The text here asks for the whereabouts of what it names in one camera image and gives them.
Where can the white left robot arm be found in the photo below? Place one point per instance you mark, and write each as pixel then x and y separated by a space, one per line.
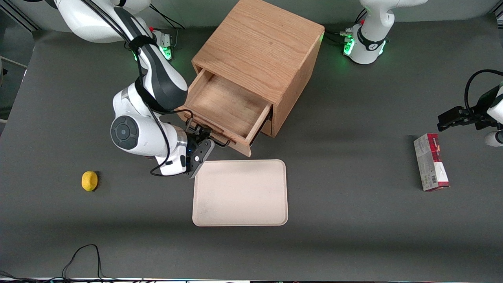
pixel 369 43

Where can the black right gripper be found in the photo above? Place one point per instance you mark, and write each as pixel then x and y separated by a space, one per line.
pixel 195 137

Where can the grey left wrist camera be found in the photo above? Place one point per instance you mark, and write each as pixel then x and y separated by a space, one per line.
pixel 494 138

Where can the yellow lemon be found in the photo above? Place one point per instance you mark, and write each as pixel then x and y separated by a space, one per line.
pixel 89 181

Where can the grey aluminium frame rail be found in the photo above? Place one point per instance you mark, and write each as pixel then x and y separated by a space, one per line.
pixel 23 15

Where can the beige plastic tray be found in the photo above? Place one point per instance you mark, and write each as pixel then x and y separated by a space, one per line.
pixel 239 192

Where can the wooden drawer cabinet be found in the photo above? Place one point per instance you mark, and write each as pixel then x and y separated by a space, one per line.
pixel 263 43

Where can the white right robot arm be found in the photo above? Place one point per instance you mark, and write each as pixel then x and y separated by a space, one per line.
pixel 137 133

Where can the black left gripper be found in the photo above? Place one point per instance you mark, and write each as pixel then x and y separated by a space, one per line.
pixel 476 113

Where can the grey and red carton box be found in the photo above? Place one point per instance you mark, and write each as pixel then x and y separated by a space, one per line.
pixel 431 165

